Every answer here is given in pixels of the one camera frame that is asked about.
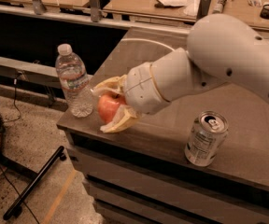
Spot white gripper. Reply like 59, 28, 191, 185
91, 63, 170, 133

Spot red apple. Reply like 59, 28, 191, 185
97, 91, 126, 124

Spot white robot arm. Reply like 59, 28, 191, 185
92, 14, 269, 133

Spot clear plastic water bottle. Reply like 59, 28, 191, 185
55, 44, 93, 118

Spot grey drawer cabinet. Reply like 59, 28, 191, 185
55, 26, 269, 224

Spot open aluminium soda can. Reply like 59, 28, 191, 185
184, 111, 229, 167

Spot white paper sheets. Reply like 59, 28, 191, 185
154, 0, 200, 17

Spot caulk tube tool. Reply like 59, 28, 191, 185
212, 0, 227, 14

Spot black metal floor bar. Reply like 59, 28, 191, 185
3, 146, 66, 220

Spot wooden workbench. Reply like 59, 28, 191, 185
104, 0, 269, 32

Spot black floor cable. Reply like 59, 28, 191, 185
0, 75, 40, 224

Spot metal rail frame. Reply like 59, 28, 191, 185
0, 0, 191, 33

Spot grey metal bracket post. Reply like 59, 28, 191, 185
196, 0, 211, 20

